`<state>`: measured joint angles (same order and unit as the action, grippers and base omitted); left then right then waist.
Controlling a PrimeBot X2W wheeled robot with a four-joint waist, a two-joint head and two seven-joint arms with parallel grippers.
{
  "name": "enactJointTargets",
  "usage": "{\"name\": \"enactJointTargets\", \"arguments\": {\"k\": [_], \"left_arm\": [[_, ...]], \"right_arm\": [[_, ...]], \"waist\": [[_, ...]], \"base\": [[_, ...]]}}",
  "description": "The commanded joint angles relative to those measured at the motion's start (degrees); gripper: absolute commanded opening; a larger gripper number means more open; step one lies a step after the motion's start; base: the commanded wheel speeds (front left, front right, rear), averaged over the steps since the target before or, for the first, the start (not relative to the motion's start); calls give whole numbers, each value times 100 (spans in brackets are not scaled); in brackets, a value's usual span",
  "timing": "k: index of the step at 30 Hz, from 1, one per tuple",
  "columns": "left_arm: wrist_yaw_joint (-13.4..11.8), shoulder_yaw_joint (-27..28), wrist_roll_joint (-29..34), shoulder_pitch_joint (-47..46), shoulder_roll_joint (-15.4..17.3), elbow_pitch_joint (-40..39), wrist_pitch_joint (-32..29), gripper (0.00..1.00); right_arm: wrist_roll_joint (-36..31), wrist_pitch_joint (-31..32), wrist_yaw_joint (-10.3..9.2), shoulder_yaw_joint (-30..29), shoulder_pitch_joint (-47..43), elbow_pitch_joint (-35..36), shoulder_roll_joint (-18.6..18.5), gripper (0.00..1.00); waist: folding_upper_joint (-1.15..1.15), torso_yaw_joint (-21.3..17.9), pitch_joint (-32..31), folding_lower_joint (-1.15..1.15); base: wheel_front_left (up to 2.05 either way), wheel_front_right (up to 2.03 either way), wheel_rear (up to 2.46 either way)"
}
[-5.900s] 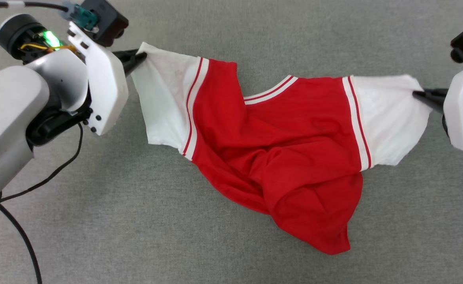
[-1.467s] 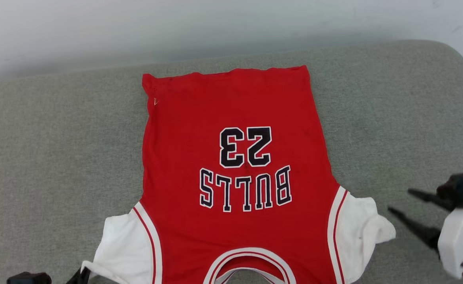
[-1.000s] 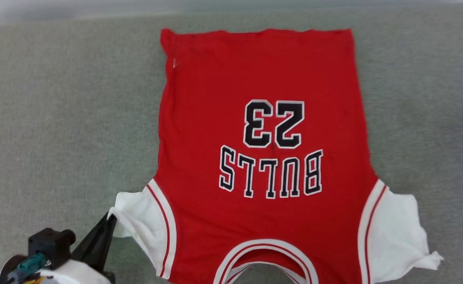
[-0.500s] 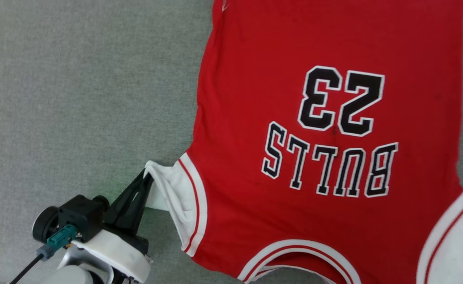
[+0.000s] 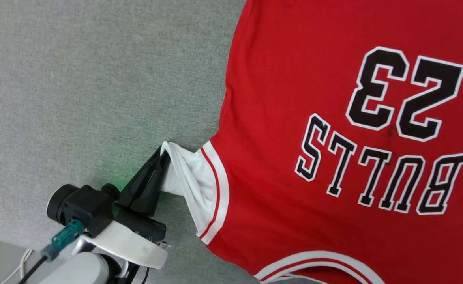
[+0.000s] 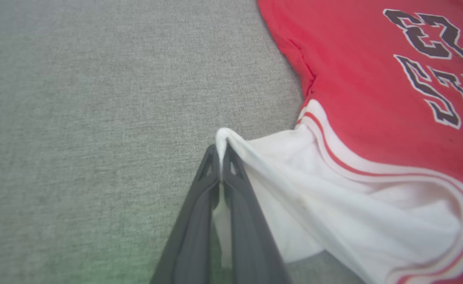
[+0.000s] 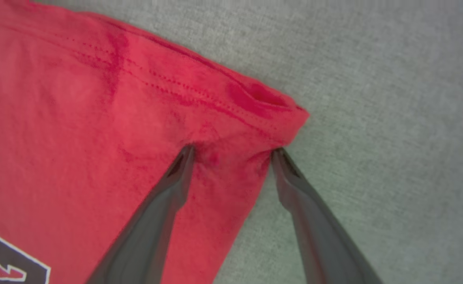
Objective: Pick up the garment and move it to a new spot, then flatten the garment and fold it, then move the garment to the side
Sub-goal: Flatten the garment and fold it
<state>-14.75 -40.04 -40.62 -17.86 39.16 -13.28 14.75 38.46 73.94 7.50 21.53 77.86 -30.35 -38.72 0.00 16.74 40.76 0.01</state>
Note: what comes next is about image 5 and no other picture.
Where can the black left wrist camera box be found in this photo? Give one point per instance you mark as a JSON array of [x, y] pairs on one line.
[[85, 205]]

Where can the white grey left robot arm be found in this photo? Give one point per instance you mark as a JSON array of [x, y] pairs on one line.
[[81, 272]]

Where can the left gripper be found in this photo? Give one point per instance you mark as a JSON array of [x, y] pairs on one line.
[[136, 244]]

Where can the red and white basketball jersey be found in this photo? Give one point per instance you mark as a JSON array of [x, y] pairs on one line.
[[294, 79]]

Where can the grey fabric work surface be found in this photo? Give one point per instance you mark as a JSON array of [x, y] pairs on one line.
[[77, 79]]

